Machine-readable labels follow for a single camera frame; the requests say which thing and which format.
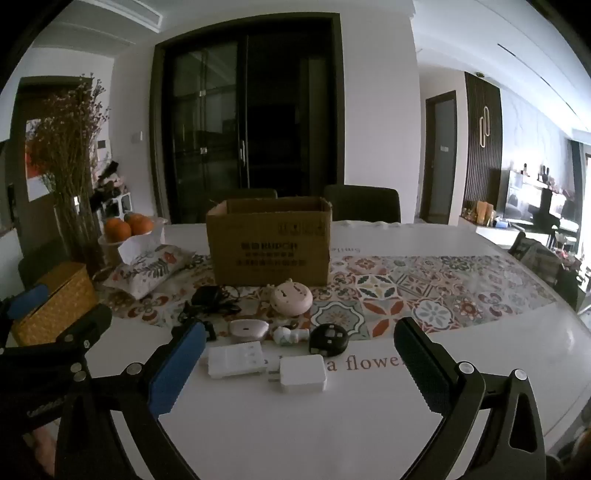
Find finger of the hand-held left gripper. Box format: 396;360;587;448
0;304;113;384
0;283;51;325

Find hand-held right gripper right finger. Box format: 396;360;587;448
393;316;548;480

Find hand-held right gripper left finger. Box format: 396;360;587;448
55;320;208;480

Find silver oval device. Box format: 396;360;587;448
228;318;270;343

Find brown cardboard box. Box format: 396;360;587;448
205;196;334;287

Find yellow woven basket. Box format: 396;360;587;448
9;261;100;347

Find white battery charger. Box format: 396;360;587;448
206;344;269;379

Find glass vase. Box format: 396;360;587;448
53;203;100;274

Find patterned table runner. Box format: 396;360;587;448
92;251;559;340

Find floral tissue pouch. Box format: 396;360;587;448
102;237;197;300

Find orange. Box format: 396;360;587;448
124;212;154;236
102;217;132;241

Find white fruit bowl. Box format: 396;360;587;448
98;217;169;266

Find small white plug adapter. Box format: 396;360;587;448
270;325;310;348

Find pink round device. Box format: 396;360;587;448
269;278;314;317

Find dried flower bunch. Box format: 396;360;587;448
34;74;112;208

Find dark dining chair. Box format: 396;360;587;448
222;188;278;201
508;231;583;311
323;185;402;223

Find television console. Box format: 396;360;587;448
503;166;578;234

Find dark interior door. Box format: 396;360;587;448
425;91;458;225

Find dark glass cabinet doors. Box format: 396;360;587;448
150;14;346;224

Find ceiling air vent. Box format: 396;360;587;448
115;0;163;28

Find black power adapter with cable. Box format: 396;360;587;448
178;285;243;342

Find black round cable reel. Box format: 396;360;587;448
308;323;349;357

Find white wall charger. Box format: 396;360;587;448
264;354;328;395

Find red wall picture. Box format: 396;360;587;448
25;119;56;201

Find slatted wall panel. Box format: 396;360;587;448
464;72;502;217

